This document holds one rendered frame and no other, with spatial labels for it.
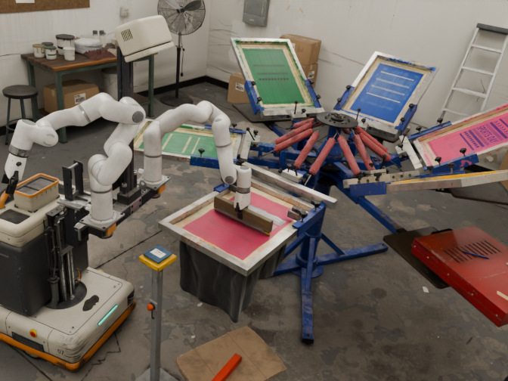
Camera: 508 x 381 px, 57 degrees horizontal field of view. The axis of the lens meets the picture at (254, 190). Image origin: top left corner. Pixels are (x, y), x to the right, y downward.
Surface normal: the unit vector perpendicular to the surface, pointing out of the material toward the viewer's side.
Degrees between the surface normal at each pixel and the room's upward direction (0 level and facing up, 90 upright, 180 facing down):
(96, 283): 0
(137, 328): 0
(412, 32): 90
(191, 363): 1
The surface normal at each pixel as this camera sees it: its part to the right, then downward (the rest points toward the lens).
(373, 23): -0.56, 0.34
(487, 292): 0.12, -0.87
